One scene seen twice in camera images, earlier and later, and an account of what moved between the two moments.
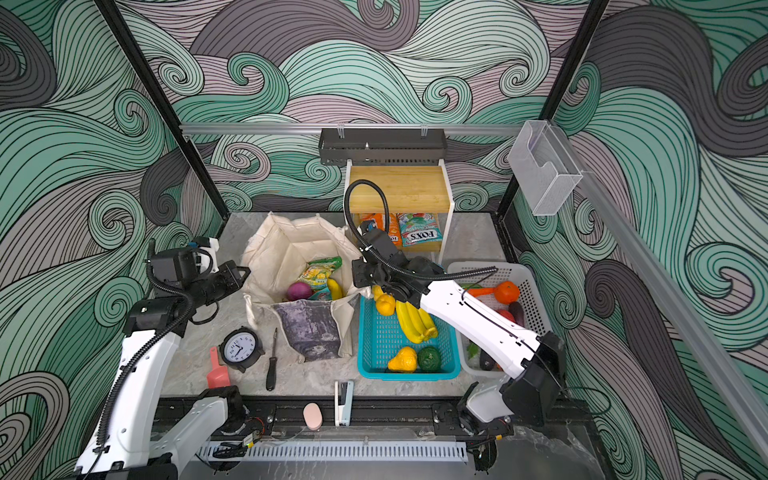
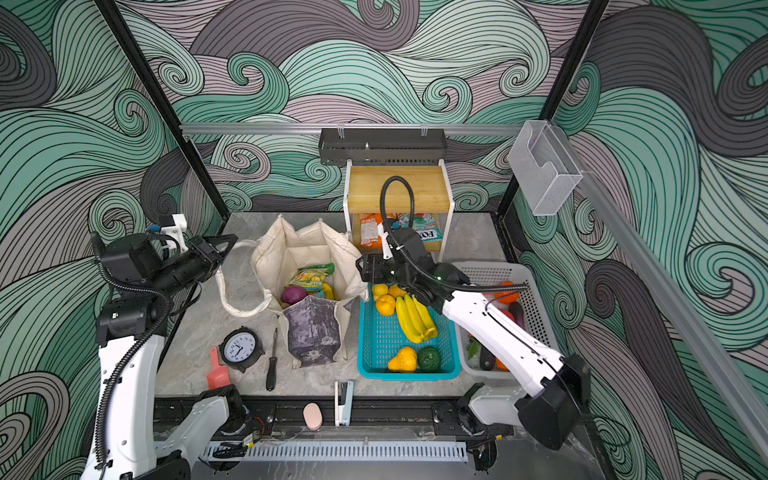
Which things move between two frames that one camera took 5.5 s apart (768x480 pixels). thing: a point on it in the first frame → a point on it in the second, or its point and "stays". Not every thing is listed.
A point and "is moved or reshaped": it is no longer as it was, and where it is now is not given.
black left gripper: x=226 y=271 → x=203 y=249
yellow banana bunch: x=416 y=323 stays
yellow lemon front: x=385 y=304 stays
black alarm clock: x=241 y=348 stays
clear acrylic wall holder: x=543 y=167 stays
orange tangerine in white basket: x=507 y=292 stays
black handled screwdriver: x=272 y=369 stays
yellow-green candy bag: x=317 y=273 is moved or reshaped
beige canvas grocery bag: x=276 y=256 is moved or reshaped
